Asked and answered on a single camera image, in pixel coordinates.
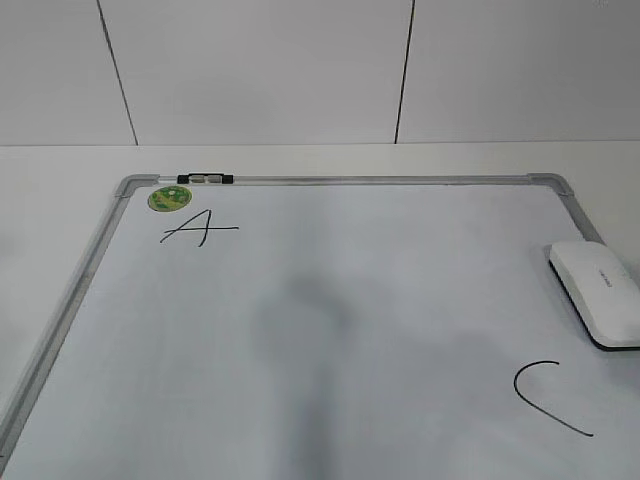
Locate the white whiteboard eraser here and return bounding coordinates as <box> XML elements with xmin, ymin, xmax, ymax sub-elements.
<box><xmin>546</xmin><ymin>240</ymin><xmax>639</xmax><ymax>351</ymax></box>

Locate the white aluminium-framed whiteboard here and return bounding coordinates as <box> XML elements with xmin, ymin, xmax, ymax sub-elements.
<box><xmin>1</xmin><ymin>174</ymin><xmax>639</xmax><ymax>479</ymax></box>

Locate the green round magnet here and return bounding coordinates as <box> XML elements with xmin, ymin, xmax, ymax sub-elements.
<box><xmin>147</xmin><ymin>185</ymin><xmax>192</xmax><ymax>213</ymax></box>

